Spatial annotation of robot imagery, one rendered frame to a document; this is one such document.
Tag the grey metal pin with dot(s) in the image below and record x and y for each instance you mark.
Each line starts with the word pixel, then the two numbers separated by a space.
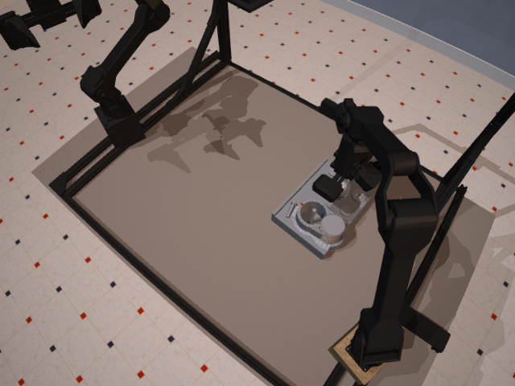
pixel 312 215

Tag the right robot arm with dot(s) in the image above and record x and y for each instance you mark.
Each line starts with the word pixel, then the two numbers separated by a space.
pixel 99 83

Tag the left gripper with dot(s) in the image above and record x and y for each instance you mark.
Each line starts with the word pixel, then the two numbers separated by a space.
pixel 329 188

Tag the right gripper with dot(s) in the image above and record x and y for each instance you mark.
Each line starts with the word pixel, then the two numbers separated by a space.
pixel 12 25

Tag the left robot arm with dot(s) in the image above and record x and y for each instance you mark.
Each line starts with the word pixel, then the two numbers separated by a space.
pixel 406 226

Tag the tan gear with yellow arrow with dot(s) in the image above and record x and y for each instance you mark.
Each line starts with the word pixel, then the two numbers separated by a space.
pixel 346 188

